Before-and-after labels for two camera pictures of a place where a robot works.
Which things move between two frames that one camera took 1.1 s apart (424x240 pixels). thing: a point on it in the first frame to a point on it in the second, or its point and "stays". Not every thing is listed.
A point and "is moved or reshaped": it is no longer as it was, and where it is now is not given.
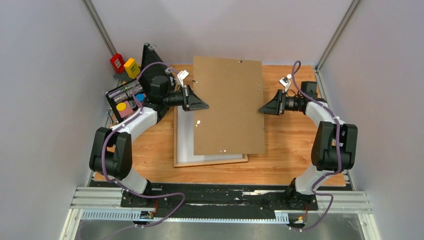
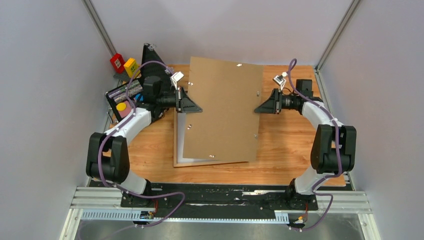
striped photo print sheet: [185, 141] is moved or reshaped
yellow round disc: [121, 106] stays
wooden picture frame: [245, 156] stays
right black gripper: [276, 106] stays
